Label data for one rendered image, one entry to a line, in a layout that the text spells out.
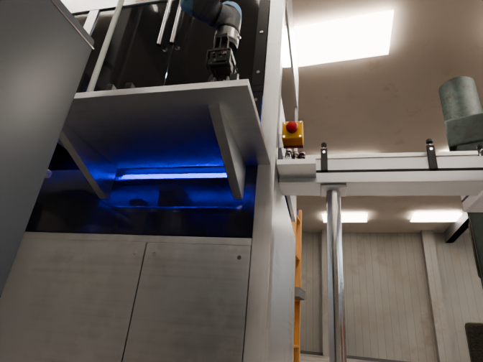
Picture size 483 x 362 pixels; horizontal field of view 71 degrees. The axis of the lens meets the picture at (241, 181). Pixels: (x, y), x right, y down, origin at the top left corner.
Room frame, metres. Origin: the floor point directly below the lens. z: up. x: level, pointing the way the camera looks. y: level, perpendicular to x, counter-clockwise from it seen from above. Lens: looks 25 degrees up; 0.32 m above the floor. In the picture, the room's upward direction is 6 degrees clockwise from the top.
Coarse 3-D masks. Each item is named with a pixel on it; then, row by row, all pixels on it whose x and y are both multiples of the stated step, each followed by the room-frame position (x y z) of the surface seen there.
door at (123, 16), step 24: (96, 24) 1.26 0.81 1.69; (120, 24) 1.22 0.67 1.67; (144, 24) 1.19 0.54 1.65; (168, 24) 1.16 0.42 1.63; (96, 48) 1.25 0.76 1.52; (120, 48) 1.21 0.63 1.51; (144, 48) 1.18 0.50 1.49; (168, 48) 1.15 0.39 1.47; (120, 72) 1.20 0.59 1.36; (144, 72) 1.17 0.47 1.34
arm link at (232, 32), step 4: (220, 28) 0.73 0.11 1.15; (224, 28) 0.72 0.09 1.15; (228, 28) 0.72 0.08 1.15; (232, 28) 0.73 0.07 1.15; (216, 32) 0.74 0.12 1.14; (220, 32) 0.73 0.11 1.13; (224, 32) 0.72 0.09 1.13; (228, 32) 0.72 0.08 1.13; (232, 32) 0.73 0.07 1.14; (236, 32) 0.74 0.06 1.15; (232, 36) 0.73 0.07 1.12; (236, 36) 0.74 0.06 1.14; (240, 36) 0.75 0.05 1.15; (224, 40) 0.74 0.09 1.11; (236, 40) 0.74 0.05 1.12
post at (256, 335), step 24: (264, 96) 1.02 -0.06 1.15; (264, 120) 1.02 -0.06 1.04; (264, 168) 1.02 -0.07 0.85; (264, 192) 1.02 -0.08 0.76; (264, 216) 1.02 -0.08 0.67; (264, 240) 1.01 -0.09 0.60; (264, 264) 1.01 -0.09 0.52; (264, 288) 1.01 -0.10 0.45; (264, 312) 1.01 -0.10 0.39; (264, 336) 1.01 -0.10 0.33; (264, 360) 1.01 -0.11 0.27
